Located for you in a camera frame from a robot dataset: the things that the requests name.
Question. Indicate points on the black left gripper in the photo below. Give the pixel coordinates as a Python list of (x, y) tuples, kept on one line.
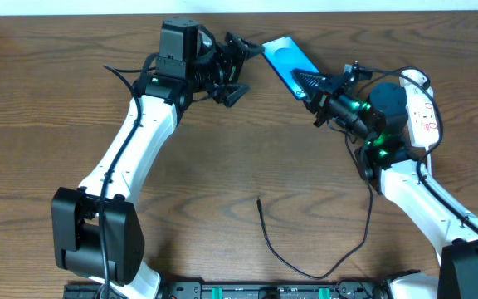
[(228, 71)]

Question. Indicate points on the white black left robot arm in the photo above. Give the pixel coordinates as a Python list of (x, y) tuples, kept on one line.
[(96, 230)]

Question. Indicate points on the blue Galaxy smartphone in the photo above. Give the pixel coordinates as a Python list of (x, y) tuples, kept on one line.
[(284, 55)]

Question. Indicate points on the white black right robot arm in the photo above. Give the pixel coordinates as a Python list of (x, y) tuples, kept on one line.
[(395, 115)]

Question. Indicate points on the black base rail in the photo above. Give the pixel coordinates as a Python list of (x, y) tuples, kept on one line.
[(200, 290)]

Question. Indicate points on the white USB wall charger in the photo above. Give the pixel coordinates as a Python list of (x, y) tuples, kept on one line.
[(422, 89)]

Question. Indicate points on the white power strip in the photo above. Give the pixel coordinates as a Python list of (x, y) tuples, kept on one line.
[(422, 120)]

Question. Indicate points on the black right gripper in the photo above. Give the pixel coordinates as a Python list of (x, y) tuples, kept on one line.
[(326, 98)]

